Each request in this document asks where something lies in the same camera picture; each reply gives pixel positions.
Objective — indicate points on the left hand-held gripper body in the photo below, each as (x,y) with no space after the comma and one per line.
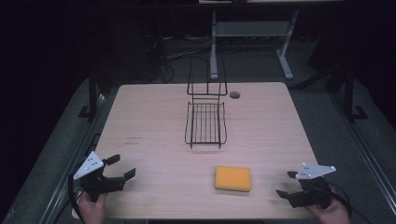
(99,183)

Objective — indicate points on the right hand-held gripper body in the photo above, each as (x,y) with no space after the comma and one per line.
(313,194)

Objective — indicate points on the yellow sponge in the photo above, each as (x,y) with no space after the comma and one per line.
(233,177)

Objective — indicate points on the person's left hand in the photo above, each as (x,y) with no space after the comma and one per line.
(93,211)

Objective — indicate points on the person's right hand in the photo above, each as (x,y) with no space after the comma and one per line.
(333,215)

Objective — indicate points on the round table grommet hole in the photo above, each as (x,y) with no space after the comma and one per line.
(234,95)

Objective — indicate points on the grey metal stand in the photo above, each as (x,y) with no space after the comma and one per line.
(249,29)

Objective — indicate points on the black frame post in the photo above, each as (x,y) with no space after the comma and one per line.
(348,93)
(92,93)

